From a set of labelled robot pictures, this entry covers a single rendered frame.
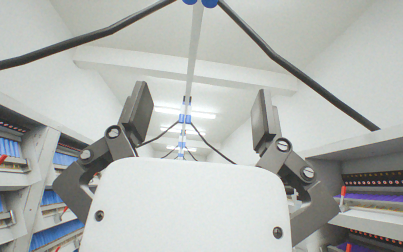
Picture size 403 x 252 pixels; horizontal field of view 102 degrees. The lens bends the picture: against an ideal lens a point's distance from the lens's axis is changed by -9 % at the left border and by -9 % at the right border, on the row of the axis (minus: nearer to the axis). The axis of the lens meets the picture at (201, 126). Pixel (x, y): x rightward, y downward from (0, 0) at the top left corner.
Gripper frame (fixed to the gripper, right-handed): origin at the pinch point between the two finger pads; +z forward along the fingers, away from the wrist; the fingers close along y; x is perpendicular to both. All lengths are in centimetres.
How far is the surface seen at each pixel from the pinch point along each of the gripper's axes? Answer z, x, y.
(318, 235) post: -7, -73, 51
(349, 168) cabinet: 20, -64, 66
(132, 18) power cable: 46, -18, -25
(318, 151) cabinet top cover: 23, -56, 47
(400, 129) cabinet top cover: 17, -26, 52
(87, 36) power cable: 36, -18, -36
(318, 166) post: 21, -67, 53
